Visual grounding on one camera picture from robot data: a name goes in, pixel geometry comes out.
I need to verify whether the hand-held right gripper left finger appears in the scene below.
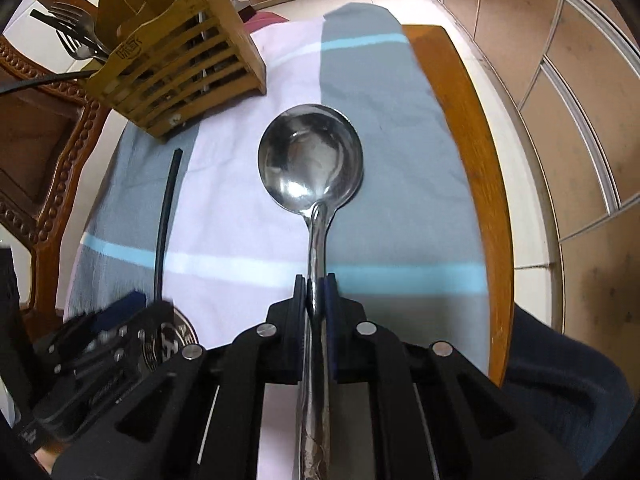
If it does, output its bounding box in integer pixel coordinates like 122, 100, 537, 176
50, 274, 308, 480

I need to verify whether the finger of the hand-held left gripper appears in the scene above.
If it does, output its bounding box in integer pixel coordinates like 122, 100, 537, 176
50, 301, 174, 377
32, 290, 147, 357

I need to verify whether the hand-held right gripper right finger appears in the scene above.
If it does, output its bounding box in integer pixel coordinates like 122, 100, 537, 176
320, 272, 583, 480

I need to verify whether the black chopstick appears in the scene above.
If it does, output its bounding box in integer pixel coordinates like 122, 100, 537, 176
0, 71, 103, 96
152, 147, 183, 306
29, 7, 81, 33

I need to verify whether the large steel spoon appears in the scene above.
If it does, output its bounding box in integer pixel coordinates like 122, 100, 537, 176
257, 103, 364, 480

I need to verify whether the wooden slatted utensil holder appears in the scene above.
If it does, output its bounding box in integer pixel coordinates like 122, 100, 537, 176
87, 0, 268, 142

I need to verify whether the steel fork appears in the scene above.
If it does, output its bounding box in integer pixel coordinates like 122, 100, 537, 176
56, 30, 108, 61
50, 1, 112, 58

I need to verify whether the round embossed metal disc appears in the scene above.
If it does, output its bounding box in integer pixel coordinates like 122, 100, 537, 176
142, 307, 202, 363

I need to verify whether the carved wooden chair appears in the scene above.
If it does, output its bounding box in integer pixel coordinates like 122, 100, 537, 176
0, 0, 126, 321

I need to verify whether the grey white striped cloth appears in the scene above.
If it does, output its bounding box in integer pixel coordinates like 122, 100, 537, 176
55, 2, 488, 480

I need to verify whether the person's leg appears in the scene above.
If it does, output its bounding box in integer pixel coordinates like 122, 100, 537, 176
500, 305, 636, 480

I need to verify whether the pink cloth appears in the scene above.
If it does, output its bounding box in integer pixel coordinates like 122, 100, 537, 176
240, 7, 291, 28

